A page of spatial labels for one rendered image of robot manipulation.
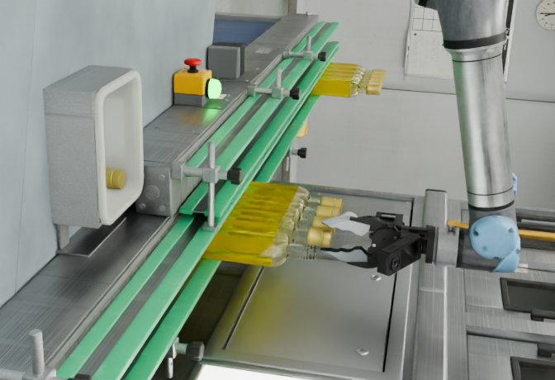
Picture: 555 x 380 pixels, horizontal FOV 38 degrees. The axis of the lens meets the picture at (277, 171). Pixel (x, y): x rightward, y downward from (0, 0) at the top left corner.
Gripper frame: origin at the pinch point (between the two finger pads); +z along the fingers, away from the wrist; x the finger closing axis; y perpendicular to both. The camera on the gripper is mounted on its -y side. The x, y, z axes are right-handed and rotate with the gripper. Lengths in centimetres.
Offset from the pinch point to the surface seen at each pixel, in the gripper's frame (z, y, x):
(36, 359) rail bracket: 20, -75, 18
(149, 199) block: 31.2, -11.5, 9.1
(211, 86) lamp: 31.3, 30.6, 19.9
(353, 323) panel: -6.7, -8.0, -13.0
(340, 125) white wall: 61, 587, -153
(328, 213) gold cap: 1.2, 10.2, 0.7
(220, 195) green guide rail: 21.3, 0.9, 6.1
